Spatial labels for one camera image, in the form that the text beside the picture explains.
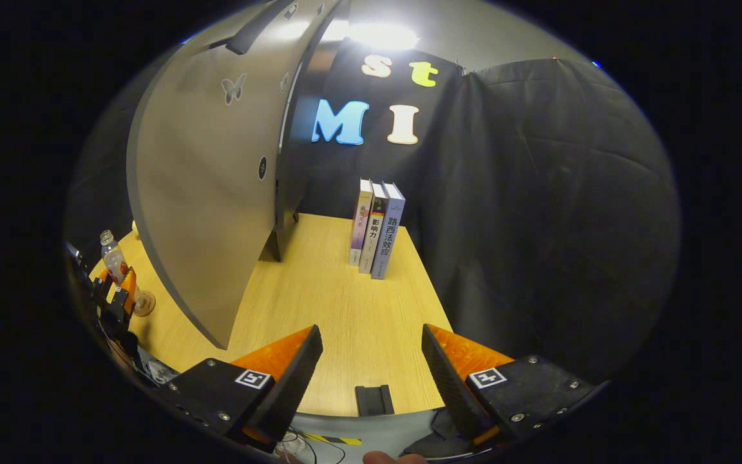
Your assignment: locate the grey cabinet door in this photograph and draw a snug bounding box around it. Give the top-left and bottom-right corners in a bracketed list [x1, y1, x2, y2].
[126, 0, 346, 350]

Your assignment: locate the ceiling light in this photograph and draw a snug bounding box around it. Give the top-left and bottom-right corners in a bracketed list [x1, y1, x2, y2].
[319, 19, 421, 52]

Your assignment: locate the clear plastic bottle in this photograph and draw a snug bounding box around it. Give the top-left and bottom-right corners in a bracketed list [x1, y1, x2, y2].
[99, 229, 131, 285]

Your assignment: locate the black backdrop cloth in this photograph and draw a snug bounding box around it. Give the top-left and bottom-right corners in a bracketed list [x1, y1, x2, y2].
[65, 39, 681, 384]

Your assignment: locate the book with purple spine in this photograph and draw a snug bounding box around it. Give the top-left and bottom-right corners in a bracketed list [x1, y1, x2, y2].
[348, 179, 374, 267]

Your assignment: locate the yellow black striped tape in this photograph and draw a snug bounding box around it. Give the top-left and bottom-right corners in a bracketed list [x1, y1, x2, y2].
[303, 432, 363, 446]

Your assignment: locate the round brown coaster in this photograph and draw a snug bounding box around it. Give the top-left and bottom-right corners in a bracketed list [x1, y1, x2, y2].
[131, 290, 157, 317]

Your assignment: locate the book with grey spine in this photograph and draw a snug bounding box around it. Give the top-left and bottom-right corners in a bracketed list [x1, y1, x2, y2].
[359, 182, 389, 275]

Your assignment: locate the black cabinet door handle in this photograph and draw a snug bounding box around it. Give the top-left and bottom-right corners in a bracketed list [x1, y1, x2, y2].
[226, 0, 296, 55]

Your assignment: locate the thin black cable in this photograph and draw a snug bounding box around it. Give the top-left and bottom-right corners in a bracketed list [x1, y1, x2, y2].
[274, 425, 347, 464]

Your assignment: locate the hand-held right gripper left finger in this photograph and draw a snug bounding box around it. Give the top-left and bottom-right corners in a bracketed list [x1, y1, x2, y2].
[164, 324, 324, 453]

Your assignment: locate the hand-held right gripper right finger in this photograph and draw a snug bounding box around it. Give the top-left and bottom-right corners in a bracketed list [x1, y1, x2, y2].
[421, 323, 605, 452]

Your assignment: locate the book with blue spine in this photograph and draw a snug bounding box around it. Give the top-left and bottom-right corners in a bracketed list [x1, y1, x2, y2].
[371, 182, 406, 280]

